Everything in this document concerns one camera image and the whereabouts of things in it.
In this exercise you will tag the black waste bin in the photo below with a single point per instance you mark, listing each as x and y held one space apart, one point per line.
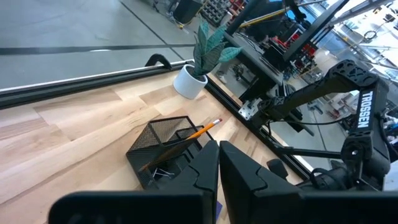
186 11

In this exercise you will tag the green plant in white pot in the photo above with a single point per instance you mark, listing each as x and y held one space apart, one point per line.
188 84

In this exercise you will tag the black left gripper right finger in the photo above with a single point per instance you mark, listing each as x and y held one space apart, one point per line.
242 180

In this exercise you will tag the person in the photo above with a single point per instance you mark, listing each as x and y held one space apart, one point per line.
225 67

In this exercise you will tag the black mesh desk organizer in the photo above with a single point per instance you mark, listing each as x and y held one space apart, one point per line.
155 146

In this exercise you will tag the black pole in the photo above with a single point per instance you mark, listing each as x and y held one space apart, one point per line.
242 17

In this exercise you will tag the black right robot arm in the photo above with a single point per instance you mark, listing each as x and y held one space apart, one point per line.
311 93

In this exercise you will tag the parts bin rack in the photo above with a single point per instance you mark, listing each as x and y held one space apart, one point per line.
216 12

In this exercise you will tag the black binder clip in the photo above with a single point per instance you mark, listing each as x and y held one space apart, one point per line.
161 173

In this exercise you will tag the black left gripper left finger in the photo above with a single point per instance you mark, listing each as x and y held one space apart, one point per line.
199 180

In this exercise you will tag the black frame clamp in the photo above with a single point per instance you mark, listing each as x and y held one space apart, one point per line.
158 57

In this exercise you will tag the grey desk top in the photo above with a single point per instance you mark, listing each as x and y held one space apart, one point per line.
248 53

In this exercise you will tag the silver corner bracket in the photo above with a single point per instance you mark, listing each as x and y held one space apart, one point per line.
249 109

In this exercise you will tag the purple eraser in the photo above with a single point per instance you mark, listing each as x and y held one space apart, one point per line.
219 210

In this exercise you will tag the orange pencil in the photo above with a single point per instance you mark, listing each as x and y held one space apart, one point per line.
199 132

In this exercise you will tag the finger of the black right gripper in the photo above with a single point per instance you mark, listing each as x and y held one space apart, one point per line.
277 168

